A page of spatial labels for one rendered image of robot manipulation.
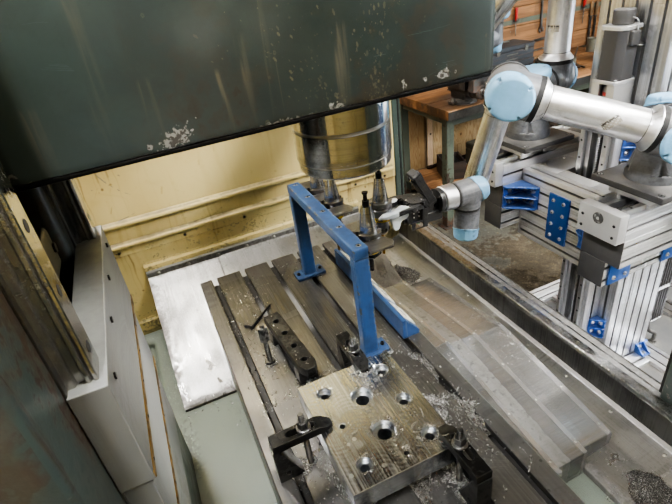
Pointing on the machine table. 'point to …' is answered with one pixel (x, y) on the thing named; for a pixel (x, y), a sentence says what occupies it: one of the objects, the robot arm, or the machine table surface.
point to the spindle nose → (345, 143)
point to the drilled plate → (387, 479)
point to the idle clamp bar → (279, 330)
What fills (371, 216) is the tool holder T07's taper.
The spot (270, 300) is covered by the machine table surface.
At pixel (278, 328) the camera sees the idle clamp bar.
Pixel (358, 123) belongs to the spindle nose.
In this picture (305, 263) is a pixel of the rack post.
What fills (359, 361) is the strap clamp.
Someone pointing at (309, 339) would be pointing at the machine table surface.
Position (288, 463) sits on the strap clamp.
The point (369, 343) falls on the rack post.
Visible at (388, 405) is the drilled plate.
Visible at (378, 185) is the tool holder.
